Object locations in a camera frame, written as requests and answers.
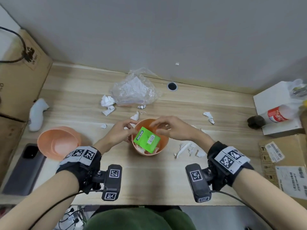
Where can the torn white paper piece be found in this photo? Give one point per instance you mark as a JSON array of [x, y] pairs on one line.
[[207, 114], [109, 111], [135, 116]]

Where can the black left wrist band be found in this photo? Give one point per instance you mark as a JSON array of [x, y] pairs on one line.
[[79, 170]]

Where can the cardboard box with white labels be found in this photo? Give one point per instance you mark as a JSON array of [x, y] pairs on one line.
[[283, 170]]

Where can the white plastic controller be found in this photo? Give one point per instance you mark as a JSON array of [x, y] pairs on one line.
[[37, 116]]

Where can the green cardboard box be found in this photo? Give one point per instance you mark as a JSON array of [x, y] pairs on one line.
[[146, 140]]

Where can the clear plastic bag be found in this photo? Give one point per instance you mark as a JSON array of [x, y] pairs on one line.
[[134, 89]]

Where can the small white paper scrap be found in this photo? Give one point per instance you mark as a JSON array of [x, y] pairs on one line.
[[201, 153], [103, 126]]

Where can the black wrist band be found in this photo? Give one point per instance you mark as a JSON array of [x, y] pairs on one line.
[[226, 170], [79, 170]]

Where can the crumpled white tissue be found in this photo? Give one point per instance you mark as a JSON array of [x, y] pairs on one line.
[[107, 101]]

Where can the white flat box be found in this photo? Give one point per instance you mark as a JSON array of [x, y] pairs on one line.
[[273, 95]]

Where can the person's right thumb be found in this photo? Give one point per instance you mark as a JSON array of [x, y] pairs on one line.
[[162, 132]]

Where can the person's left hand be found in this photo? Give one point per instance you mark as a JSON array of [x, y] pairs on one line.
[[112, 137]]

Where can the small foil ball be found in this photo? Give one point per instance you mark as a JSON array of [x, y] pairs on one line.
[[141, 107], [211, 121]]

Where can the person's right forearm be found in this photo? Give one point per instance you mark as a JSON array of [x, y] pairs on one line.
[[271, 196]]

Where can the crinkled clear plastic wrapper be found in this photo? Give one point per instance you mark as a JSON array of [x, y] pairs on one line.
[[298, 88]]

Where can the green trousers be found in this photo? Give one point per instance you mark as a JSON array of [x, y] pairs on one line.
[[139, 220]]

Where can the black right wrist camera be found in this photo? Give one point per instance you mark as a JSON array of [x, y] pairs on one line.
[[197, 184]]

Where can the orange bin lid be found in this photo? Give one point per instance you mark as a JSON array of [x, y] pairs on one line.
[[57, 141]]

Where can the person's left forearm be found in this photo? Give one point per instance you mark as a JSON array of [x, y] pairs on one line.
[[45, 201]]

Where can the orange plastic bin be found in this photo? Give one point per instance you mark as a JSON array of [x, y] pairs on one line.
[[163, 142]]

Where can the white paper in bin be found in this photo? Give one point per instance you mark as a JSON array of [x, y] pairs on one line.
[[144, 152]]

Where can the plastic bottle with red label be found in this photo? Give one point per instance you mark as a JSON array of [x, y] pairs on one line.
[[279, 114]]

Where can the cardboard box with black print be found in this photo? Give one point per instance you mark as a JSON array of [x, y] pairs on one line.
[[21, 88]]

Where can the dark brown round object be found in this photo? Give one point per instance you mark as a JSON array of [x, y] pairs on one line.
[[255, 122]]

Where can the person's right hand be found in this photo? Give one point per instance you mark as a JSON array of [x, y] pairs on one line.
[[184, 131]]

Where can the person's left thumb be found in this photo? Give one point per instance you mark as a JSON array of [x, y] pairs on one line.
[[131, 136]]

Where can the plain brown cardboard box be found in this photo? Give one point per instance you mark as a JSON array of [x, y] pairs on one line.
[[10, 146]]

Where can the black right wrist band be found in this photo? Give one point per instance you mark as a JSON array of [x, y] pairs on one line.
[[226, 170]]

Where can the grey smartphone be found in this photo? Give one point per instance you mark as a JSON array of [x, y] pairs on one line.
[[22, 171]]

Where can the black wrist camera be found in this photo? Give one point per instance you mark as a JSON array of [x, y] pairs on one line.
[[111, 183], [197, 184]]

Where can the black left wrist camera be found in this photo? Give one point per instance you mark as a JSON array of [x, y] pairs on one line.
[[111, 183]]

